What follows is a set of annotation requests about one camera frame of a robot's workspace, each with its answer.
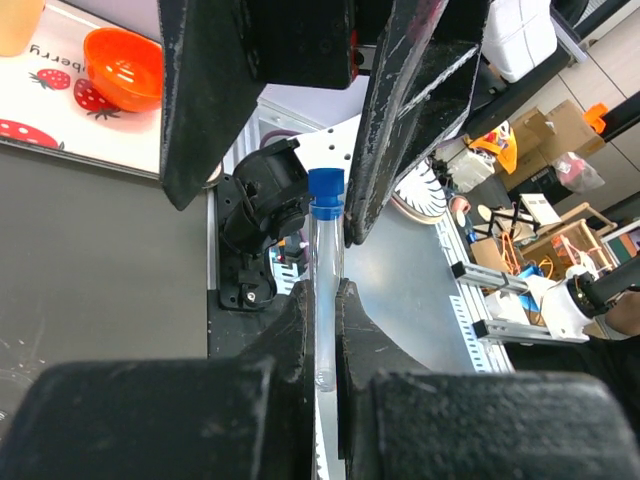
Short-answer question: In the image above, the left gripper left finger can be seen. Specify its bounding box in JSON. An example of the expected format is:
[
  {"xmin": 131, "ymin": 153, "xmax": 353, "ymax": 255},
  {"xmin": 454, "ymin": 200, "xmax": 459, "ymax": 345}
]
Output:
[{"xmin": 1, "ymin": 281, "xmax": 316, "ymax": 479}]

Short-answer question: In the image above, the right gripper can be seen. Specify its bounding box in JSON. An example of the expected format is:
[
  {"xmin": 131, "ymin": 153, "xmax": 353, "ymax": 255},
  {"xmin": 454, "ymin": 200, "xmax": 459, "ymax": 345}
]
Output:
[{"xmin": 157, "ymin": 1, "xmax": 491, "ymax": 245}]

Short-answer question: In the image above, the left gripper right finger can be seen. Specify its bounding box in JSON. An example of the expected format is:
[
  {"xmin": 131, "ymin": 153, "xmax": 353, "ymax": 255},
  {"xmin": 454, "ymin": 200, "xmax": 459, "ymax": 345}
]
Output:
[{"xmin": 335, "ymin": 280, "xmax": 639, "ymax": 479}]

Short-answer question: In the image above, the blue capped test tube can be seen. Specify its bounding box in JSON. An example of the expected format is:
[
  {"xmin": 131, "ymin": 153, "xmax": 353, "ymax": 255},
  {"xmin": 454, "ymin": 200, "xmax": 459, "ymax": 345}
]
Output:
[{"xmin": 308, "ymin": 168, "xmax": 345, "ymax": 392}]

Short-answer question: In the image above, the orange bowl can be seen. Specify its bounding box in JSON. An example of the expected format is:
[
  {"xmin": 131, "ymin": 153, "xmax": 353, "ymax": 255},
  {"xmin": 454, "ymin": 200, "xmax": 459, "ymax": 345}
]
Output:
[{"xmin": 83, "ymin": 27, "xmax": 164, "ymax": 113}]

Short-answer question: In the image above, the strawberry pattern tray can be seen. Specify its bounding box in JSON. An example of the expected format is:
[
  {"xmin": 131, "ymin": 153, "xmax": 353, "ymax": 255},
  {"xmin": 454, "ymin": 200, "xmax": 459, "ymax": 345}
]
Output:
[{"xmin": 1, "ymin": 1, "xmax": 160, "ymax": 178}]

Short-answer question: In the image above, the yellow cup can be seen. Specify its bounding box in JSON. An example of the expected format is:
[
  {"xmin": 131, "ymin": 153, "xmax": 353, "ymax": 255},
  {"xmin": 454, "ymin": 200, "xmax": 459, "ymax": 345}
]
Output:
[{"xmin": 0, "ymin": 0, "xmax": 46, "ymax": 57}]

